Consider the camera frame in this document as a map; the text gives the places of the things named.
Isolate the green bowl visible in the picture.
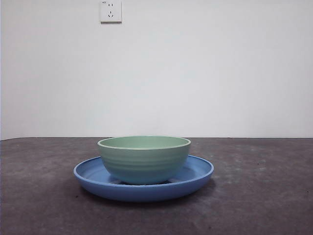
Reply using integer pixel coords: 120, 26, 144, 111
97, 136, 192, 185

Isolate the blue plate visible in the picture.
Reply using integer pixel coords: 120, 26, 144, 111
73, 154, 215, 202

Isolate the white wall socket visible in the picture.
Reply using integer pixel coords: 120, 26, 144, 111
100, 0, 122, 24

